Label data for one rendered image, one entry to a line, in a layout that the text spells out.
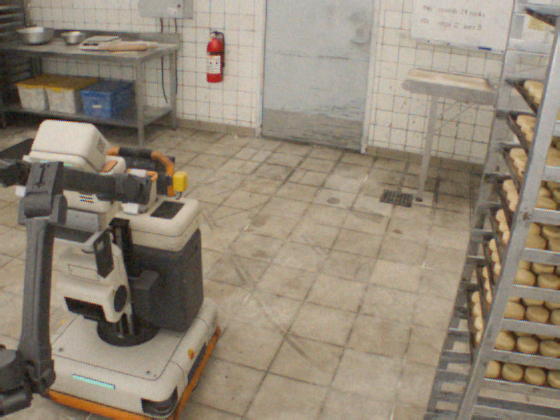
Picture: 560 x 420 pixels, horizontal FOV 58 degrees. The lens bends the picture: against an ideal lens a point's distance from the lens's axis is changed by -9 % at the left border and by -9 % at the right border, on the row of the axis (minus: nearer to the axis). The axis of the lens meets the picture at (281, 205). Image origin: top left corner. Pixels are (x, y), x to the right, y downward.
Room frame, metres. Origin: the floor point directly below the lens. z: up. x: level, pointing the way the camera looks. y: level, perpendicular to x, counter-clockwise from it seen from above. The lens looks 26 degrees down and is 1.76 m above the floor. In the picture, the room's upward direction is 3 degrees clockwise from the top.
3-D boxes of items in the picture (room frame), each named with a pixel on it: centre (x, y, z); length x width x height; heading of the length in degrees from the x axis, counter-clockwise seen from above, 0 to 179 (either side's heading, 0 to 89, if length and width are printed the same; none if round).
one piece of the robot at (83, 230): (1.48, 0.69, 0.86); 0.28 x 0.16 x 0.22; 78
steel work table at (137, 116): (5.19, 2.08, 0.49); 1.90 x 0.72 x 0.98; 73
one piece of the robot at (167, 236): (1.86, 0.61, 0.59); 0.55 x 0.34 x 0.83; 78
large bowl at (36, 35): (5.33, 2.61, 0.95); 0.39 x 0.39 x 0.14
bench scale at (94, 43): (5.07, 1.82, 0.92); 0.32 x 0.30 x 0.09; 170
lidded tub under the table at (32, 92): (5.35, 2.60, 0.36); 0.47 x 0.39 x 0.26; 161
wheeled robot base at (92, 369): (1.77, 0.63, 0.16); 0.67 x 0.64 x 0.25; 168
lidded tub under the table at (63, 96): (5.23, 2.22, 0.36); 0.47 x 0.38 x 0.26; 163
